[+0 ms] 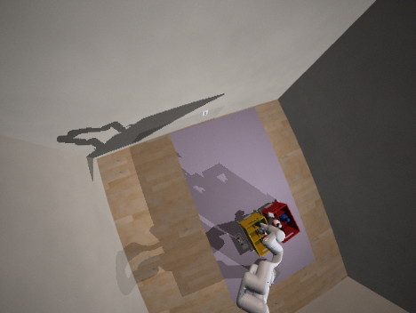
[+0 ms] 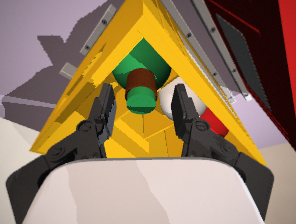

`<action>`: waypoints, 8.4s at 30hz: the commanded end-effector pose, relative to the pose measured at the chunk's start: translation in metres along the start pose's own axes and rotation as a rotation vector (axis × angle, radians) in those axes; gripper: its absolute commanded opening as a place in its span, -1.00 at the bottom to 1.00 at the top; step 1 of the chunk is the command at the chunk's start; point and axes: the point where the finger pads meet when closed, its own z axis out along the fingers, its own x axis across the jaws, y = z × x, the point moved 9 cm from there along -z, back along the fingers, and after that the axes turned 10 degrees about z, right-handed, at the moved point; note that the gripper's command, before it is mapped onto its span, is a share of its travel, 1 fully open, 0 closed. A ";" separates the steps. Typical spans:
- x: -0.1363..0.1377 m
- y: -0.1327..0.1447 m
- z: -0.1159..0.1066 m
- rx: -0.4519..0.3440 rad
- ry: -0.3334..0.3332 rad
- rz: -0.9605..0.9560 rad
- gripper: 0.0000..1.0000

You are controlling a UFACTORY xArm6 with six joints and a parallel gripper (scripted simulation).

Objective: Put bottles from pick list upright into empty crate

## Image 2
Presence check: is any white bottle with brown label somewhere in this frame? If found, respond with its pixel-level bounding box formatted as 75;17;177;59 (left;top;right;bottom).
158;77;207;121

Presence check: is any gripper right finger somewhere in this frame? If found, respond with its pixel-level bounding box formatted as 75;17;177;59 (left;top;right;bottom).
171;83;274;222

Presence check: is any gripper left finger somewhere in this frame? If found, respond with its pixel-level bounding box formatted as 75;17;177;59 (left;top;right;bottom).
6;83;117;224

